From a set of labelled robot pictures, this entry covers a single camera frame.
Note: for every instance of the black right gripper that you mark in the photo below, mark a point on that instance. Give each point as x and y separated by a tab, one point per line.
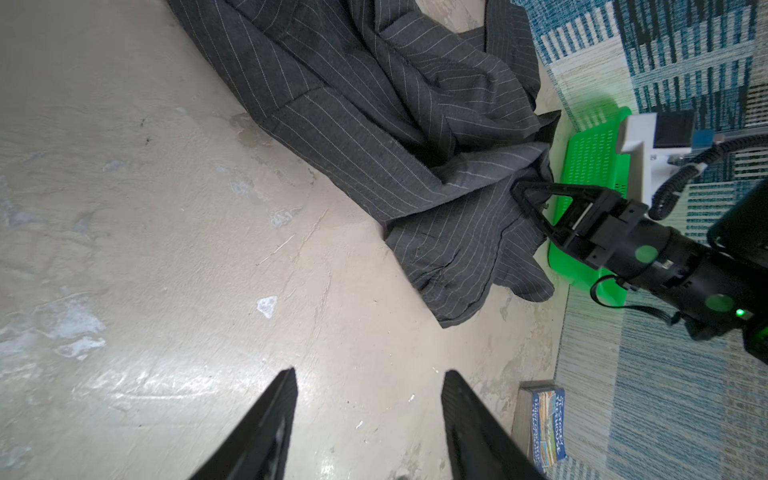
593	226

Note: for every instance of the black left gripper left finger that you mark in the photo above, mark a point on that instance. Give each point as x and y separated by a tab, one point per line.
257	448

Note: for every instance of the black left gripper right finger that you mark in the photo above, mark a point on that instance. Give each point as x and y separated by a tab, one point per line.
478	447

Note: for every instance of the green plastic basket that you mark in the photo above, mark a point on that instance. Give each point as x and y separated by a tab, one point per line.
591	161

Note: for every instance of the colourful treehouse book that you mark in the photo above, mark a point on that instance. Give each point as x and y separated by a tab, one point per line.
538	423

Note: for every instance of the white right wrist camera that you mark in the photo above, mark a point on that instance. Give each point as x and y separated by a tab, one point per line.
653	141

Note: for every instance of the dark pinstriped long sleeve shirt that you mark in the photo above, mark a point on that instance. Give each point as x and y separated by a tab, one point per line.
426	129

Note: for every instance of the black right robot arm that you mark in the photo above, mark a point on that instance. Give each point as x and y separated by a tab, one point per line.
714	288

